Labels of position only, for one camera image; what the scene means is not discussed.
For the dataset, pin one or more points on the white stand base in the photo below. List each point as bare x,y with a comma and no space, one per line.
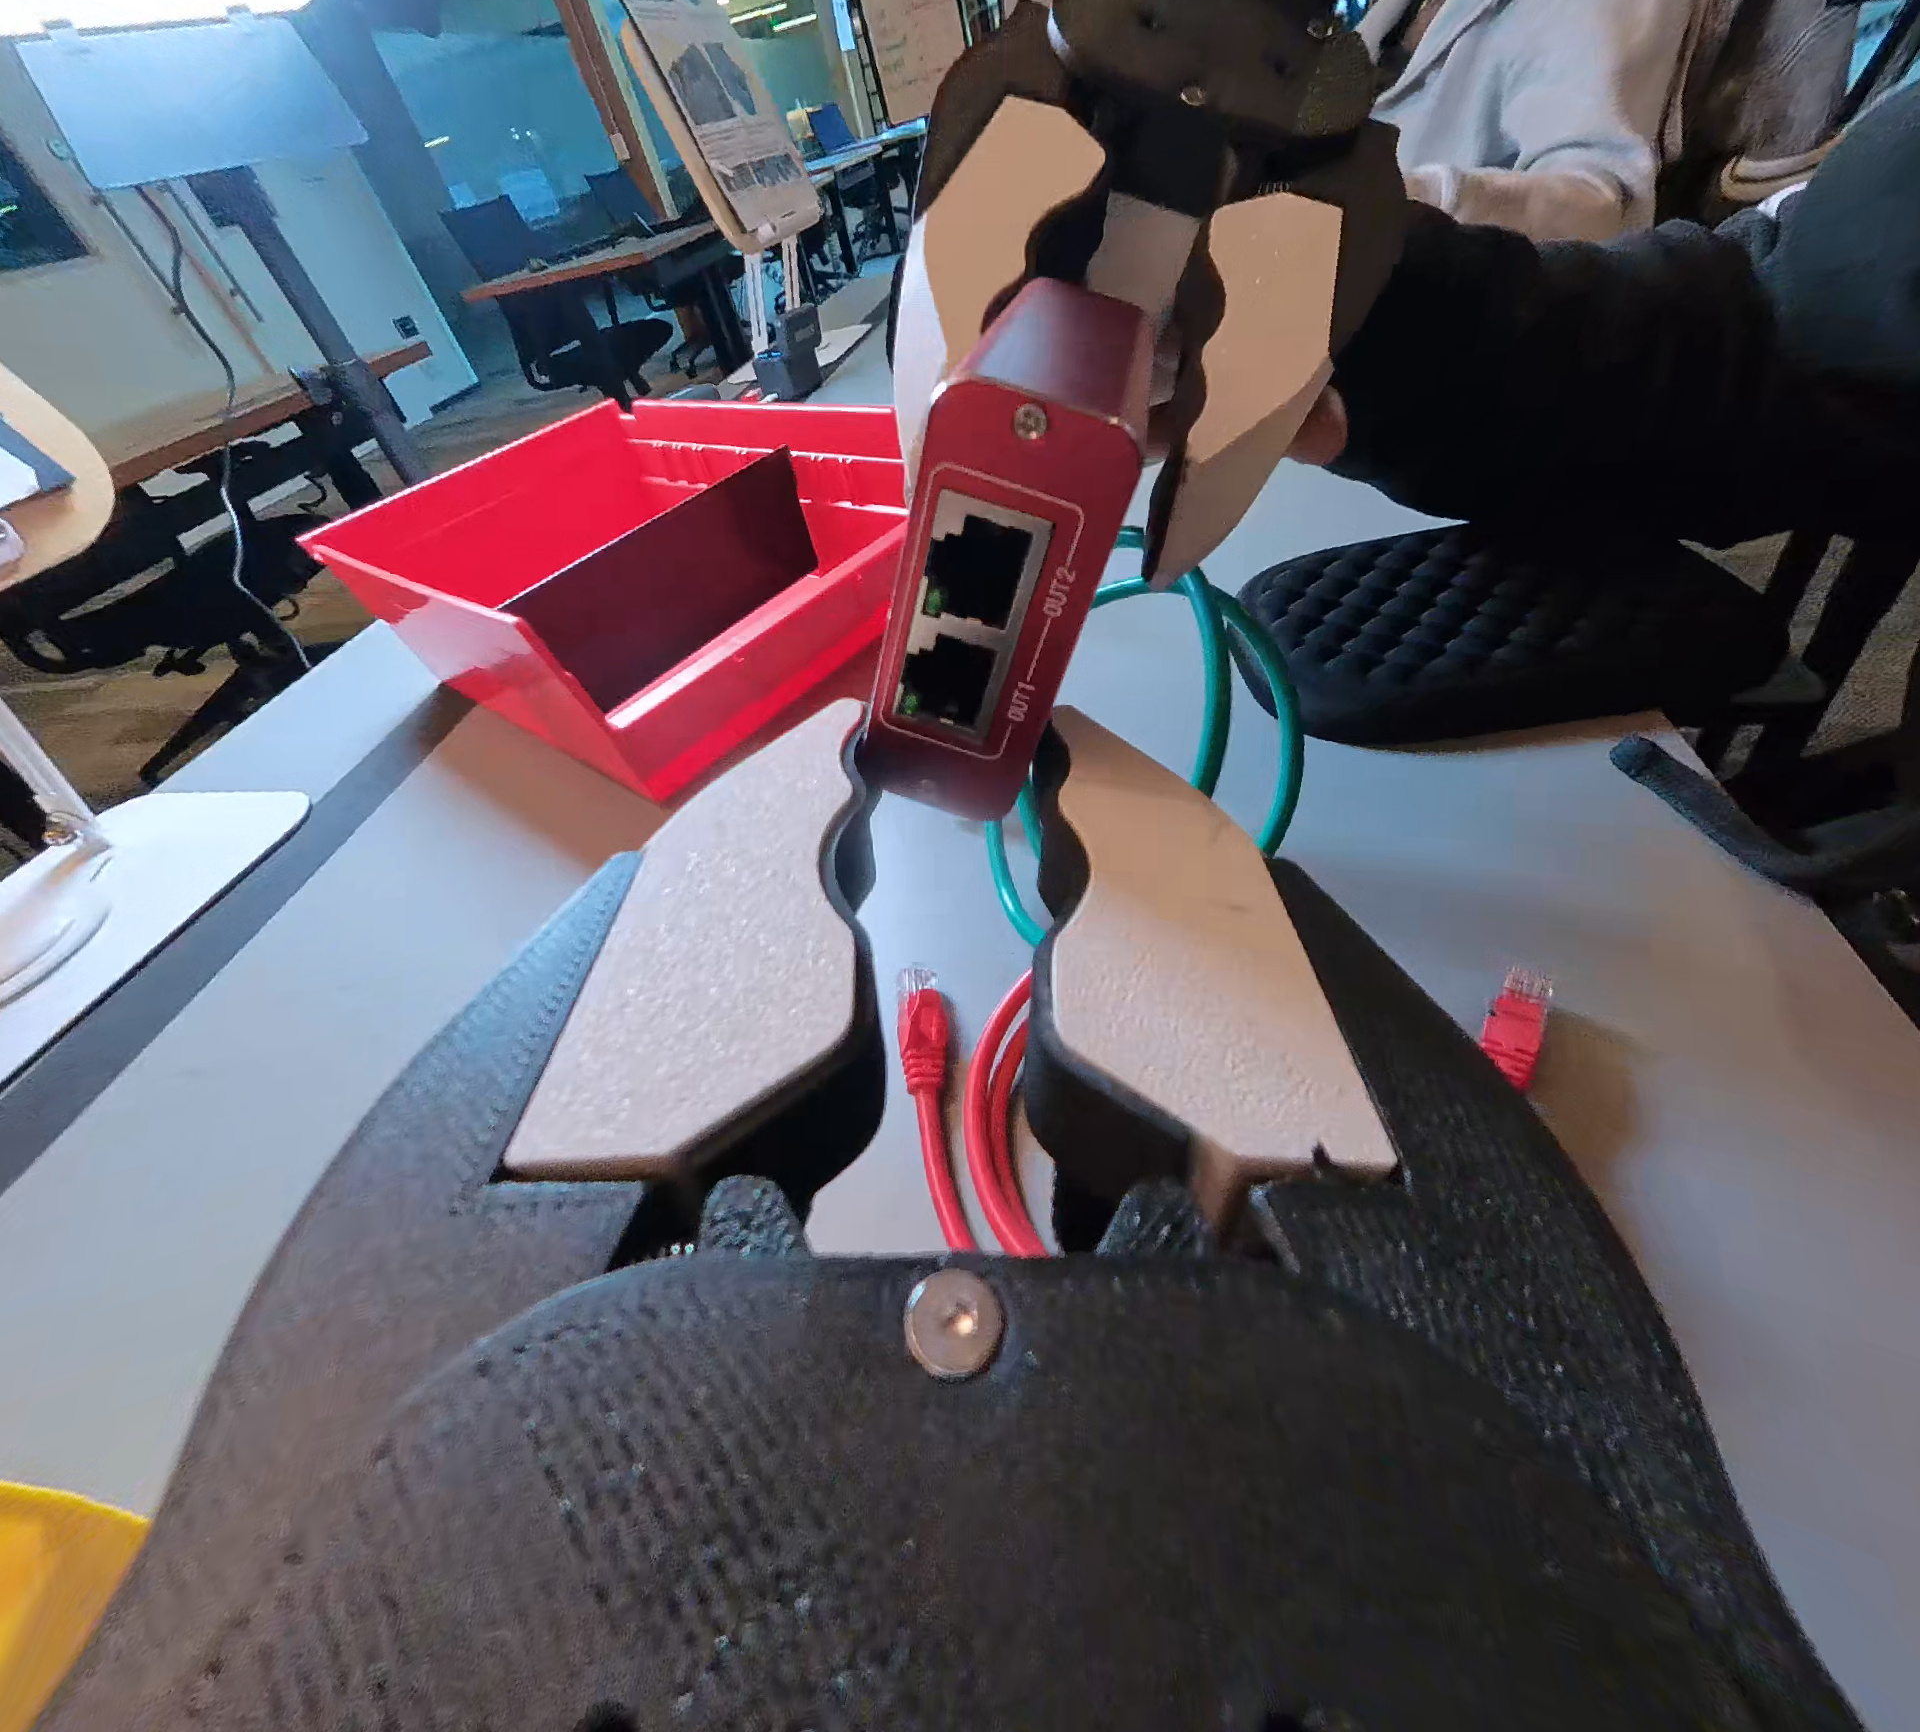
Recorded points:
180,847

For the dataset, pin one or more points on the poster stand with white legs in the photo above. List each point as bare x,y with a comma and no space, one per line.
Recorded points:
707,98

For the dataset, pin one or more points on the black tabletop device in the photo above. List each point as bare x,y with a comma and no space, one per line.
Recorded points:
787,354

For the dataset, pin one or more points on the person's right hand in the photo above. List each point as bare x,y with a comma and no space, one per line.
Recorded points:
1319,432

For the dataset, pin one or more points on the yellow plastic bin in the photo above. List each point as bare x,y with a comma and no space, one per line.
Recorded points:
59,1598

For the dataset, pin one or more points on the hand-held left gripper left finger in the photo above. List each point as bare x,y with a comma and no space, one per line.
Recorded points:
721,982

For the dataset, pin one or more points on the pale grey tilted panel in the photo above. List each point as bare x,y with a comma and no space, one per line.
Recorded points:
195,106

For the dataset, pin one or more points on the red metal port box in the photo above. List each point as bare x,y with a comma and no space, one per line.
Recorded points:
1036,368

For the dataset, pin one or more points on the wooden office desk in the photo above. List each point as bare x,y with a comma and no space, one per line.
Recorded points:
598,264

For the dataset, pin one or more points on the wooden desk with black post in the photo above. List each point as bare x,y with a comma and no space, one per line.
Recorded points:
226,413

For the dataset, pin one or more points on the black office chair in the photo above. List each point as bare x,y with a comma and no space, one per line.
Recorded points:
584,345

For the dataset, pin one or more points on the person's right forearm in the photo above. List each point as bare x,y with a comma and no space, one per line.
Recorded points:
1574,384

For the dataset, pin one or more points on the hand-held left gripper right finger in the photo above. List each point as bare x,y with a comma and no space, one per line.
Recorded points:
1201,982

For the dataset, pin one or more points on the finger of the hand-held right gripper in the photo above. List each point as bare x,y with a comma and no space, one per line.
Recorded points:
1269,339
975,219

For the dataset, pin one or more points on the red plastic bin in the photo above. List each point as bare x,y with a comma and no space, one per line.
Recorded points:
451,591

